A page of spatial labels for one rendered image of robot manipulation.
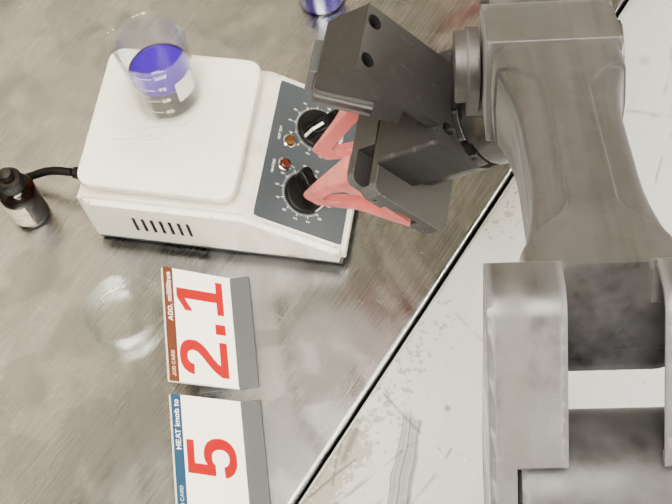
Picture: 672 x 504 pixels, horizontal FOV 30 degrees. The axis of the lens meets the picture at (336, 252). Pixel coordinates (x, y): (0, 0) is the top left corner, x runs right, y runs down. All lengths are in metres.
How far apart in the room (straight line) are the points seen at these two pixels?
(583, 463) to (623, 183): 0.12
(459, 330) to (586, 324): 0.45
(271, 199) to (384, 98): 0.24
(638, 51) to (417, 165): 0.36
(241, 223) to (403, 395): 0.17
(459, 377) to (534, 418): 0.46
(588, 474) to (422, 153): 0.30
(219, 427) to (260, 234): 0.14
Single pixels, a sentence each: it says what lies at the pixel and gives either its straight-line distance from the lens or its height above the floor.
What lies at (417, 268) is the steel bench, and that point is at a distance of 0.96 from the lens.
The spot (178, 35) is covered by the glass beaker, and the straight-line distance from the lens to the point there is 0.92.
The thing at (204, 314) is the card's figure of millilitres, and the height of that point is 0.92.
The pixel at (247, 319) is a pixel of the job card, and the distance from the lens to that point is 0.95.
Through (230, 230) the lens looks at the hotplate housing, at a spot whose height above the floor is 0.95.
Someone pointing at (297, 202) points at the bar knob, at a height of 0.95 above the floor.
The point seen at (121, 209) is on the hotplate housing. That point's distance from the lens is 0.94.
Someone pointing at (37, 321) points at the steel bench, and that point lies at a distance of 0.99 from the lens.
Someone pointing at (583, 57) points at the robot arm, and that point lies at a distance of 0.62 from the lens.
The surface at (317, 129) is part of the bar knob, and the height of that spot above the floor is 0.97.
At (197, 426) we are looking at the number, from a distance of 0.90.
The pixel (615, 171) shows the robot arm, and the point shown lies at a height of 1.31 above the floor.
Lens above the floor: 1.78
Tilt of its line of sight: 65 degrees down
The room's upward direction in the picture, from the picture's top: 10 degrees counter-clockwise
